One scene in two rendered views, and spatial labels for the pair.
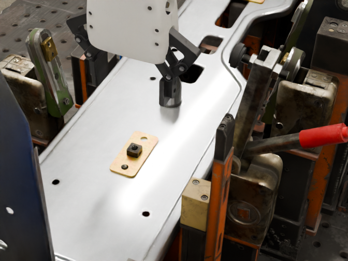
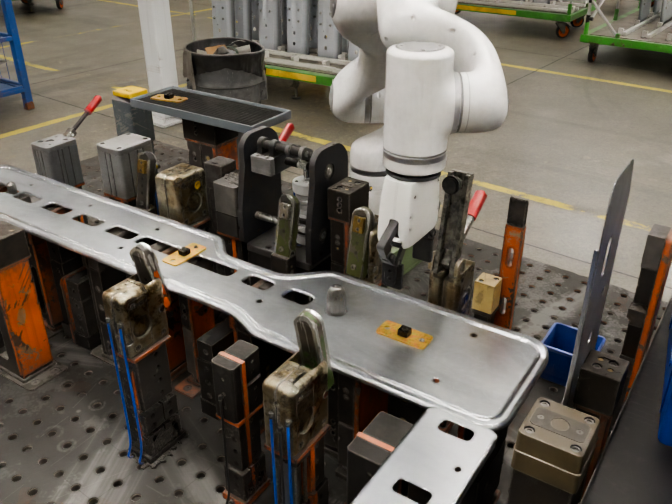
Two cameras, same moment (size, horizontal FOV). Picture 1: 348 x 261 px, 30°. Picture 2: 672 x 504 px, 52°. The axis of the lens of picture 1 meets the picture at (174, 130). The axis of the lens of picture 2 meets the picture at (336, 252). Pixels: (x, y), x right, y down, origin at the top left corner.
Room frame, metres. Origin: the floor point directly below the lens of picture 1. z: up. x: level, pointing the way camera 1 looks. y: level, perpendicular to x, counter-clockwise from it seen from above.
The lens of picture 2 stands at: (0.56, 0.93, 1.62)
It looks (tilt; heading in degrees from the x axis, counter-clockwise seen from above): 29 degrees down; 281
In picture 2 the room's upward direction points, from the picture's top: straight up
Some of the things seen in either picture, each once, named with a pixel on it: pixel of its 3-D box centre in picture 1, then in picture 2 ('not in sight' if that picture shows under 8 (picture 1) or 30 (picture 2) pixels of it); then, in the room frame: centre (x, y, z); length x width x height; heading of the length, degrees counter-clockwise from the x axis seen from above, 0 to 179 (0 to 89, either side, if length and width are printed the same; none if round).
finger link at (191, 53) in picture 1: (168, 43); not in sight; (0.62, 0.01, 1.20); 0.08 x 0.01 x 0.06; 68
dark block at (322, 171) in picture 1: (319, 138); (347, 280); (0.78, -0.24, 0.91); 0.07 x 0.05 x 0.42; 68
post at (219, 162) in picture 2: not in sight; (227, 243); (1.07, -0.36, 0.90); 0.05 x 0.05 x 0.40; 68
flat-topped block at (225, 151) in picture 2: not in sight; (217, 201); (1.15, -0.52, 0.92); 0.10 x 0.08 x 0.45; 158
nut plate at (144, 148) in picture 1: (134, 150); (404, 332); (0.63, 0.05, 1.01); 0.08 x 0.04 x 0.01; 158
